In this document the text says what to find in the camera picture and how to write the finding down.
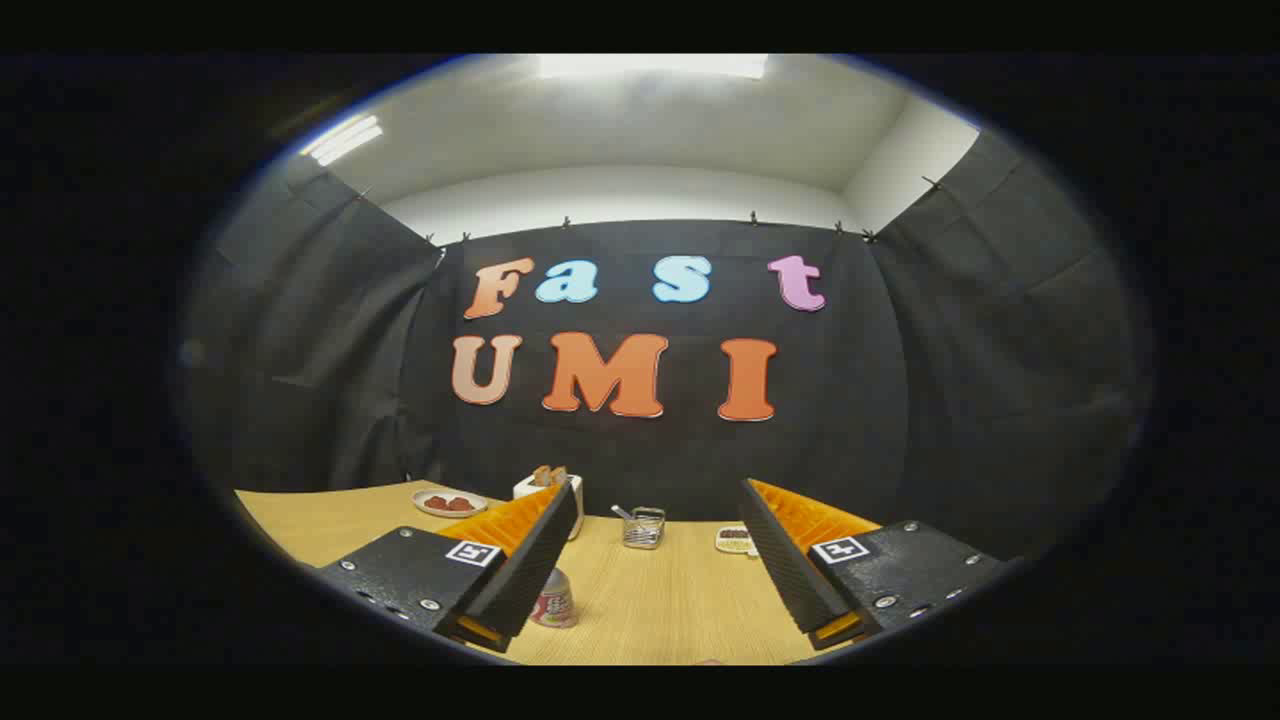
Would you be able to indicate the white toaster with bread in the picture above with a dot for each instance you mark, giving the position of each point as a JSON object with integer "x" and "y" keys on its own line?
{"x": 540, "y": 487}

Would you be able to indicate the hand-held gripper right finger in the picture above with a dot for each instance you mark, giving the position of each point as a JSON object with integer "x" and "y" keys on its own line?
{"x": 785, "y": 570}

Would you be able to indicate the wide ceiling light panel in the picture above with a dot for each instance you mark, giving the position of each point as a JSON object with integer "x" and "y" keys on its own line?
{"x": 654, "y": 65}

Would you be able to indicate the wooden table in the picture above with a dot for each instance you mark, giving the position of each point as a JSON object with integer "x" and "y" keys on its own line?
{"x": 660, "y": 600}

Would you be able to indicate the small white condiment tray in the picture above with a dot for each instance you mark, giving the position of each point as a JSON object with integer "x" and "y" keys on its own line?
{"x": 733, "y": 540}

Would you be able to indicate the white plate with red food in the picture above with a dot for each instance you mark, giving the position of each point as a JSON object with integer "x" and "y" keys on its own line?
{"x": 450, "y": 502}

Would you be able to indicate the silver juice bottle red label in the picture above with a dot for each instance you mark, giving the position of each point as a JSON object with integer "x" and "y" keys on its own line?
{"x": 555, "y": 603}

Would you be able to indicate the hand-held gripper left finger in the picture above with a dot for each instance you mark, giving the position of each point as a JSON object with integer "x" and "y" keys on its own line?
{"x": 530, "y": 570}

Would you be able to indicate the striped ceiling light panel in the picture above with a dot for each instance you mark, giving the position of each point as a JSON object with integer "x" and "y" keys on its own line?
{"x": 342, "y": 139}

